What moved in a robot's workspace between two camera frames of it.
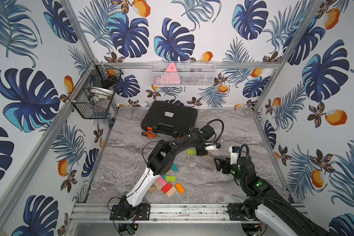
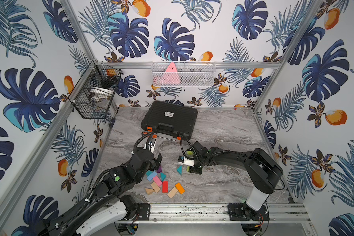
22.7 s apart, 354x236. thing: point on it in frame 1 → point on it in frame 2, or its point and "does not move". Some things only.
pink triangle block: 171,75 does not move
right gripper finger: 218,166 → 192,169
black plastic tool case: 169,118 does not move
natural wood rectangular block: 171,191 does not move
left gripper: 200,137 → 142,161
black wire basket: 92,96 does not move
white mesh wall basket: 192,73 does not move
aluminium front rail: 100,213 does not move
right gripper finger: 225,166 → 199,170
